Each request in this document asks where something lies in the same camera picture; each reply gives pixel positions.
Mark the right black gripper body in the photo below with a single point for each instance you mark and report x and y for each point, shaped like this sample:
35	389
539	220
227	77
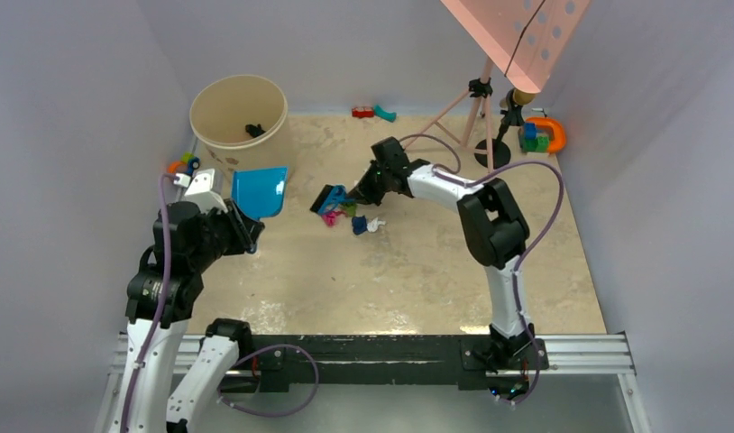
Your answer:
375	183

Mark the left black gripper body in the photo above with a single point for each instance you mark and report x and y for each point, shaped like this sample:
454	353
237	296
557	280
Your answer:
227	232

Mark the blue dustpan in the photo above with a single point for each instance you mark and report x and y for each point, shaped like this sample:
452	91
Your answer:
260	193

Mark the blue hand brush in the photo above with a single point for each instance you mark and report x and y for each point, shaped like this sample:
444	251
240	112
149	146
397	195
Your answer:
329	199

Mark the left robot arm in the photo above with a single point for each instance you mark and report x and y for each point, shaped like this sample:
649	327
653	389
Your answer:
161	298

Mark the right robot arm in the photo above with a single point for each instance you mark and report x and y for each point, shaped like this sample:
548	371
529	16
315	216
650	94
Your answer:
494	230

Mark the green white paper scrap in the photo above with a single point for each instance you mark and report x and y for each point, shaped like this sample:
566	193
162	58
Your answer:
374	224

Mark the small blue paper scrap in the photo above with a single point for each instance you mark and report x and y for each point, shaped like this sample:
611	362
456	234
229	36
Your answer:
359	225

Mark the teal toy piece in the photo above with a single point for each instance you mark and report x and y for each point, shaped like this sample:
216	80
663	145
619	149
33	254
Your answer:
384	114

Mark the red toy block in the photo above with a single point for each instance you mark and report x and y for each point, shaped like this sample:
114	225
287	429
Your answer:
362	112

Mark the small pink paper scrap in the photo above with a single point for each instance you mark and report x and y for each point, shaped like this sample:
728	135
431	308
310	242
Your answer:
330	218

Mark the orange toy car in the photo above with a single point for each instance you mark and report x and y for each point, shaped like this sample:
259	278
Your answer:
187	164

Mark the large black paper scrap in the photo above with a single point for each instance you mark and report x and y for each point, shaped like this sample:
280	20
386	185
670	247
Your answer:
254	130

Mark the beige round bin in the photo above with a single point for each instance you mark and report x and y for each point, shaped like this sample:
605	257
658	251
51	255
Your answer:
219	113

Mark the black microphone stand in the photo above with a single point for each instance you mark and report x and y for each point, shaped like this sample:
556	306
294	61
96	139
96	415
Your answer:
494	153

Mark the pink music stand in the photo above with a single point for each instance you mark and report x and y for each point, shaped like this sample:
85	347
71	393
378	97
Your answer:
522	42

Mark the black base frame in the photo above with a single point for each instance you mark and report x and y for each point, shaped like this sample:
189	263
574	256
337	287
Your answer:
371	360

